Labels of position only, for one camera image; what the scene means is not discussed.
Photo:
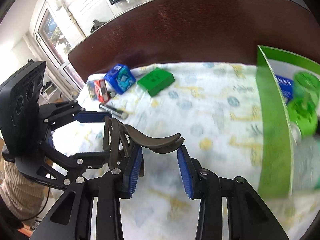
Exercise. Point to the brown hair claw clip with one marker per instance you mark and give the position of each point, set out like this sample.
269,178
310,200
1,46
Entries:
122,142

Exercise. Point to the black camera module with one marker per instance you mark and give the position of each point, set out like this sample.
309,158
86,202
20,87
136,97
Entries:
19,107

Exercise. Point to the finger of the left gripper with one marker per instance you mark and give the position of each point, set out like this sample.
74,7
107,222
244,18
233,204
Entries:
56,115
77,164

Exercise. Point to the black battery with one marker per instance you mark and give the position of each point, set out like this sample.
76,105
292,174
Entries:
112,94

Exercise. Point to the green label soda water bottle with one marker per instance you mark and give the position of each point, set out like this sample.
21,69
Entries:
305,161

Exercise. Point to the blue plastic cube box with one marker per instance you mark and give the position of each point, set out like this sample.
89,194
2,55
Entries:
120,78

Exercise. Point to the green mosquito repellent plug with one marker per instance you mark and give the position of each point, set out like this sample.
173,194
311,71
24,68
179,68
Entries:
302,109

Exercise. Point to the red playing card box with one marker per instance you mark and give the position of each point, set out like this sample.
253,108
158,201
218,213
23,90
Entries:
98,91

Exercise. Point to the black white marker pen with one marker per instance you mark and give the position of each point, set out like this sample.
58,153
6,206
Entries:
114,111

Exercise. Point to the green cardboard tray box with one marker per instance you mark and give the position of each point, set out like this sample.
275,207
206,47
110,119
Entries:
277,164

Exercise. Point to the beige knit sleeve forearm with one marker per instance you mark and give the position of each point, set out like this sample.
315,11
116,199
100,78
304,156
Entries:
21,196

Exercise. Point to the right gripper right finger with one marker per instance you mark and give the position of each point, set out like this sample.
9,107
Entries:
248,215

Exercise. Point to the small green cardboard box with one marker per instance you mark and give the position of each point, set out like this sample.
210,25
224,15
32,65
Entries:
156,81

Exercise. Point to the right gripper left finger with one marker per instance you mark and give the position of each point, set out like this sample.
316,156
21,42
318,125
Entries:
70,217

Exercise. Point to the blue medicine box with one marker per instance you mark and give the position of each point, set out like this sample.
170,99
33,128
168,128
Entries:
286,86

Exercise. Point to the dark brown wooden headboard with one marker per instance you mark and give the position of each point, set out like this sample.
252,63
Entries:
165,31

